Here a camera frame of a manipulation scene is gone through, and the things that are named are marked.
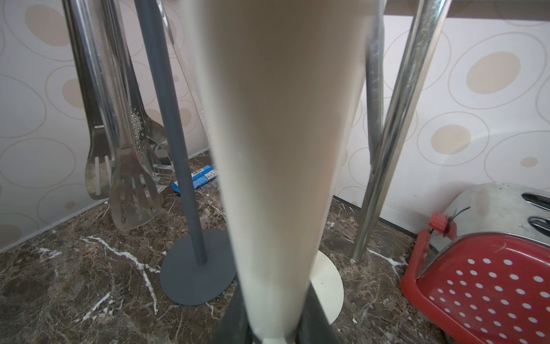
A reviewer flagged dark grey utensil rack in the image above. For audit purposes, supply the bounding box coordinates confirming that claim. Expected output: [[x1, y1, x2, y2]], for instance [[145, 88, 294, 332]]
[[135, 1, 236, 306]]

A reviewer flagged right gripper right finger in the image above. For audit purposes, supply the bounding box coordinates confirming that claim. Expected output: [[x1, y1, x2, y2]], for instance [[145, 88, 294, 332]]
[[296, 284, 339, 344]]

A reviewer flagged red white toaster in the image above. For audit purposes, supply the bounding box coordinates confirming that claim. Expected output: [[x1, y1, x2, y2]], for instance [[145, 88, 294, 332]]
[[401, 183, 549, 343]]

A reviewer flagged white utensil rack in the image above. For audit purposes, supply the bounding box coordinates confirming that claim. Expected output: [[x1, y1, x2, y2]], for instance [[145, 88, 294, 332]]
[[310, 251, 345, 325], [183, 1, 377, 343]]

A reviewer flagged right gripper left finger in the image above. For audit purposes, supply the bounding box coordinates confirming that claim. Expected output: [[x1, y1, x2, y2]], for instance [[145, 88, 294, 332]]
[[212, 285, 252, 344]]

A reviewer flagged blue small package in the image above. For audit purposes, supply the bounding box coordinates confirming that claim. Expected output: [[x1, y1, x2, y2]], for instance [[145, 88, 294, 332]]
[[191, 165, 218, 189]]

